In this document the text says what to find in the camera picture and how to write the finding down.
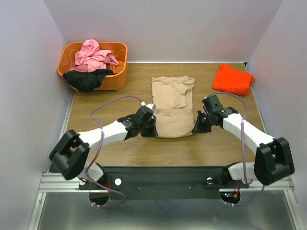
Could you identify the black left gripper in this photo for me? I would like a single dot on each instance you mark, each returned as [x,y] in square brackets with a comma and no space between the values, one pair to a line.
[152,132]

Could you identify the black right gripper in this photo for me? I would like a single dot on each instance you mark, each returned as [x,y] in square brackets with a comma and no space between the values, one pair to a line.
[200,124]

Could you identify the beige t shirt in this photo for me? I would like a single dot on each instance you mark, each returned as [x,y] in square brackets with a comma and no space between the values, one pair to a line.
[174,107]

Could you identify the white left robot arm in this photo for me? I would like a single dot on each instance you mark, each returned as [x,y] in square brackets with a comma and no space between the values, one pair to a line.
[71,152]

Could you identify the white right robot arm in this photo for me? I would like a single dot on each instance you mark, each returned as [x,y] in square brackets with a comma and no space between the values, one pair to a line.
[273,158]

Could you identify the folded orange t shirt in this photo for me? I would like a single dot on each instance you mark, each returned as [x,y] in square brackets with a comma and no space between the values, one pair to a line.
[231,80]

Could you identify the orange plastic basket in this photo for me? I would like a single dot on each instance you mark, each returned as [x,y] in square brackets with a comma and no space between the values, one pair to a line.
[114,82]

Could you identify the white round knob left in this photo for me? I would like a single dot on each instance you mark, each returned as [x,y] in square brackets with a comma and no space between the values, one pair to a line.
[118,182]

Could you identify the silver round knob right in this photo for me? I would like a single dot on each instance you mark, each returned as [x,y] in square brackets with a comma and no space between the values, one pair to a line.
[209,181]

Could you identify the black t shirt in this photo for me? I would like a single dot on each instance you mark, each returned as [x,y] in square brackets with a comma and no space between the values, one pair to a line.
[86,81]

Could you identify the pink t shirt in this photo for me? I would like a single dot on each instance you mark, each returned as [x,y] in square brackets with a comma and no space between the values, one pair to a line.
[91,58]

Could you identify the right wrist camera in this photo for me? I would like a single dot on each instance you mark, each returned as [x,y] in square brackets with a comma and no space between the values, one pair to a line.
[212,105]

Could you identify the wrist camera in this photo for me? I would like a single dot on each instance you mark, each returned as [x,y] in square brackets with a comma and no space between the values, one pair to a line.
[144,114]
[212,105]

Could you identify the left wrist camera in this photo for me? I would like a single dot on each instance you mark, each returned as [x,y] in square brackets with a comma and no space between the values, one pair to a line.
[144,114]

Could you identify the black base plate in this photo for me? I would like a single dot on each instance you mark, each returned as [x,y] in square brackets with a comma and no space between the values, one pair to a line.
[152,183]

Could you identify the aluminium rail frame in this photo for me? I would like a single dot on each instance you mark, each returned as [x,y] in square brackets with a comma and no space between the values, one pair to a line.
[53,182]

